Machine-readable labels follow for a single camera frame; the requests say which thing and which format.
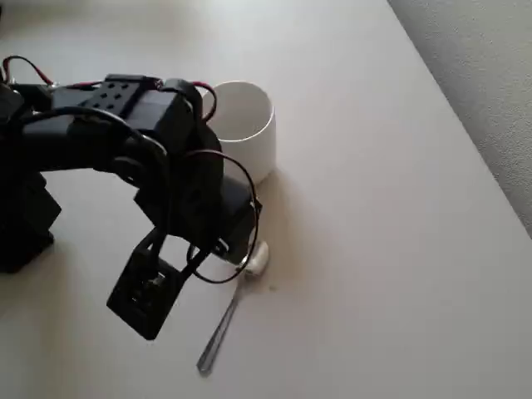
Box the white ceramic mug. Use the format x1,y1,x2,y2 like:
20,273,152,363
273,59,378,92
199,80,277,186

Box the silver metal spoon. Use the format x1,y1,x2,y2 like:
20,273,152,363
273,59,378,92
195,239,271,372

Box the thin black looped cable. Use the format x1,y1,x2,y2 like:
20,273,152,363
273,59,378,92
183,149,259,285

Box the red wire on gripper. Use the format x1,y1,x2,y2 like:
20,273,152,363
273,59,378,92
154,81,219,125

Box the red wire on arm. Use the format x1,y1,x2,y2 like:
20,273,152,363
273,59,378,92
2,55,57,89

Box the black camera box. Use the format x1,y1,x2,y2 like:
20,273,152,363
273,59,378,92
106,236,185,341

